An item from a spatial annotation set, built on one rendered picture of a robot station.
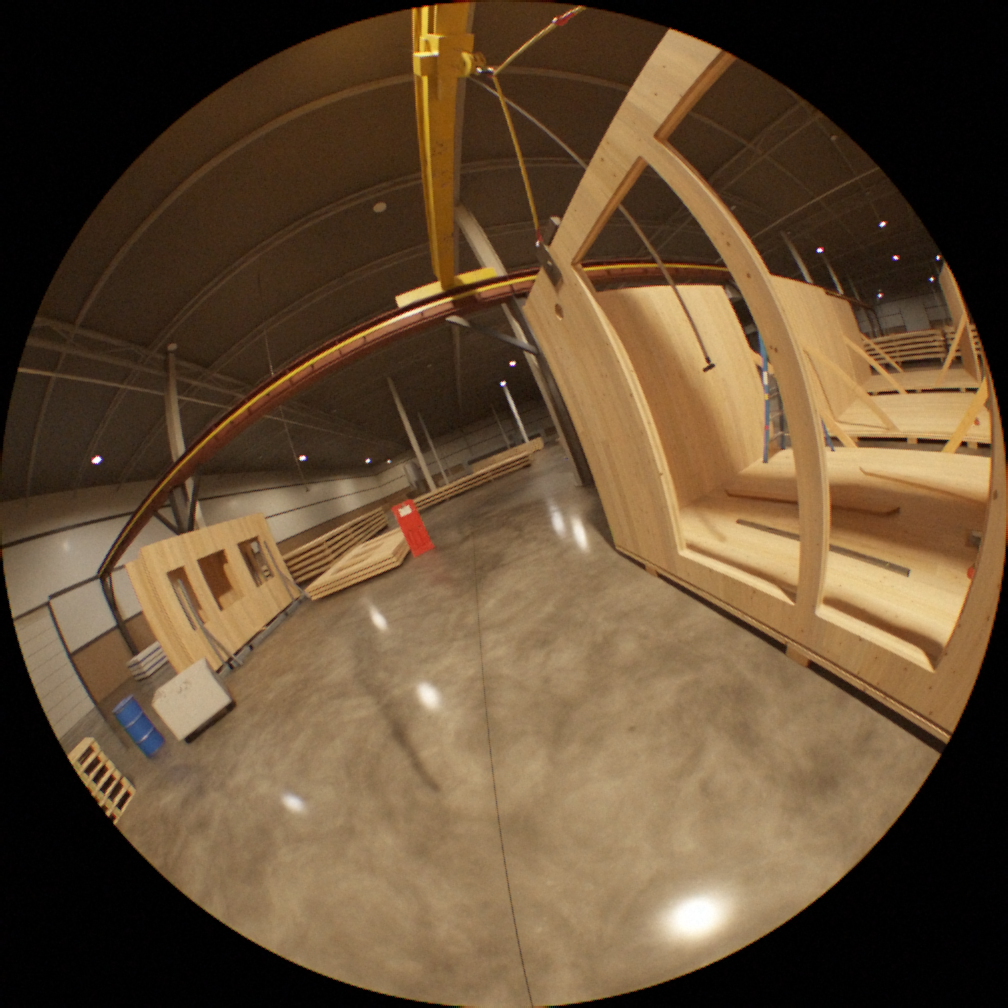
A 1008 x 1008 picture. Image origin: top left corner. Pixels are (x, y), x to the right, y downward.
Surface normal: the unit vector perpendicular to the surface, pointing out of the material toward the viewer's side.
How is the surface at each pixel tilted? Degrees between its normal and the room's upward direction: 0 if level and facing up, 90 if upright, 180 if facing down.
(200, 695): 90
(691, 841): 0
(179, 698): 90
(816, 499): 90
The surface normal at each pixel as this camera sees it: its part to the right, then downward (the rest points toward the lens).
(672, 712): -0.38, -0.91
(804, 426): -0.91, 0.40
